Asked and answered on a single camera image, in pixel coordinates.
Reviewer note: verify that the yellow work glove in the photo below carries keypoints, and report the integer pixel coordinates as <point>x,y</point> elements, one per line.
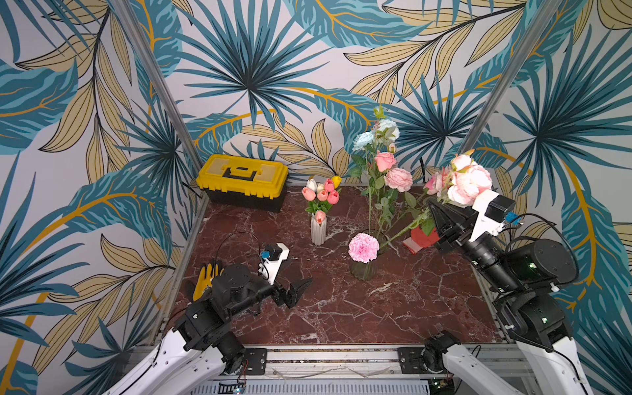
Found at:
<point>205,278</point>

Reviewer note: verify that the clear glass vase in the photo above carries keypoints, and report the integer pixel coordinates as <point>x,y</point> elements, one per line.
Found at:
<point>365,272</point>

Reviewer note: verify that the magenta rose stem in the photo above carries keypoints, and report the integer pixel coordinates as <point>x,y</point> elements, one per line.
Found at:
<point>435,189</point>

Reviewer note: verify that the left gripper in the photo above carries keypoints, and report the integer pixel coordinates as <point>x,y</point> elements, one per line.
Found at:
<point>281,298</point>

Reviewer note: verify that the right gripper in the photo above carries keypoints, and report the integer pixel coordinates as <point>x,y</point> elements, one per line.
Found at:
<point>459,233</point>

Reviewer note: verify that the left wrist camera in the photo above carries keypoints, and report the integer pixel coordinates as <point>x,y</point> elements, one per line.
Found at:
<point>271,260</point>

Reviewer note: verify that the red glove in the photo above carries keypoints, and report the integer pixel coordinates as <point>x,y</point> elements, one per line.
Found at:
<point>418,240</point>

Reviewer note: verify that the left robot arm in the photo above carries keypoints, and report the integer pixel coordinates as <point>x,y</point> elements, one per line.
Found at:
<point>201,346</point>

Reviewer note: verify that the white ribbed vase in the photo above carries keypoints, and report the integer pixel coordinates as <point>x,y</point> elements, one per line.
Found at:
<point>318,229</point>

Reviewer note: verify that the tulip bouquet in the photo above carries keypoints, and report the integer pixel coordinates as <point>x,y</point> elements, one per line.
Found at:
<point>321,197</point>

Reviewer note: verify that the pink carnation flower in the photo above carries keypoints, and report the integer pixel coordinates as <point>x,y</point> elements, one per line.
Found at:
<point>363,248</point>

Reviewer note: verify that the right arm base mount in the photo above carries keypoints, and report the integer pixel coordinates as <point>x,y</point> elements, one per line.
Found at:
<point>420,360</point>

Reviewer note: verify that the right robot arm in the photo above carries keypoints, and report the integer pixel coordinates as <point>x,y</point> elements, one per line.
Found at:
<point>525,280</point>

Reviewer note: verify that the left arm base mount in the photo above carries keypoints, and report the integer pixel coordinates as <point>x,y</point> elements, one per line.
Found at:
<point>249,362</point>

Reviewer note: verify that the light pink peony bunch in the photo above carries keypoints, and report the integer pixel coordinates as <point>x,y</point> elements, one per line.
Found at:
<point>467,180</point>

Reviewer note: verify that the tall pink white flower spray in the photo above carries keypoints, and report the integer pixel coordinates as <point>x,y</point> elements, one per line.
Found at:
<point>388,185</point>

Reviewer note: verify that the aluminium front rail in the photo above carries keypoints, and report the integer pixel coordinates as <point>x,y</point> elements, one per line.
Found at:
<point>339,362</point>

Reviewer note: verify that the yellow black toolbox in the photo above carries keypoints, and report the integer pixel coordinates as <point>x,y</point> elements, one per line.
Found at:
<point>244,182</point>

